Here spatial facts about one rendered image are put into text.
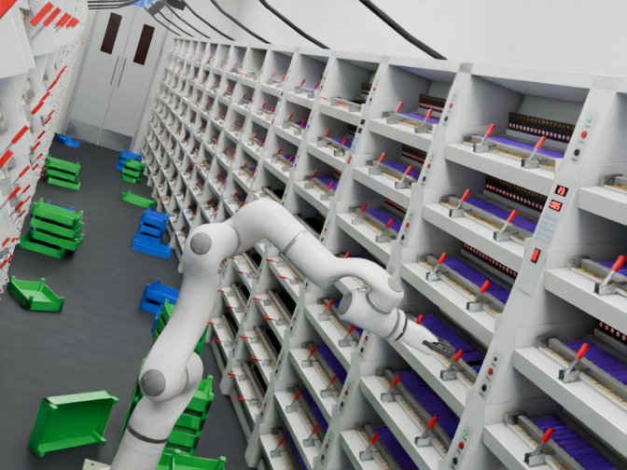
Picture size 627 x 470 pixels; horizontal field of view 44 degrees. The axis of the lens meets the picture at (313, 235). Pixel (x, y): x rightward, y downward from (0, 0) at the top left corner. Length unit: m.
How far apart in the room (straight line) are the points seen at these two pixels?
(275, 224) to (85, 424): 1.56
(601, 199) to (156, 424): 1.27
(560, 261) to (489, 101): 0.78
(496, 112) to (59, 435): 2.01
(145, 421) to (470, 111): 1.33
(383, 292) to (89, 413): 1.67
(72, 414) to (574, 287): 2.07
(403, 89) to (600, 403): 1.78
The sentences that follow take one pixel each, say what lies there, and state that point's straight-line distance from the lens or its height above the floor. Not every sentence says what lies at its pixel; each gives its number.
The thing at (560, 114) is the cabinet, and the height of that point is 1.73.
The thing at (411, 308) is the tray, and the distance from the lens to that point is 2.53.
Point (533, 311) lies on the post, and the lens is 1.87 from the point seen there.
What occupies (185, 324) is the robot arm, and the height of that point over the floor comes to 0.88.
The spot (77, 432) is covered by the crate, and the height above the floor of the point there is 0.03.
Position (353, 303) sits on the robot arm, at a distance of 1.91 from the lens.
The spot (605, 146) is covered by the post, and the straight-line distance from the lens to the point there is 1.86.
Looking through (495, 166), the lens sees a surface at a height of 1.53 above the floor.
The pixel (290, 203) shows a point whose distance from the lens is 3.78.
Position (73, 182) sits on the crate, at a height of 0.03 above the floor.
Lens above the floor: 1.53
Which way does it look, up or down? 9 degrees down
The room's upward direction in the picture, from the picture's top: 19 degrees clockwise
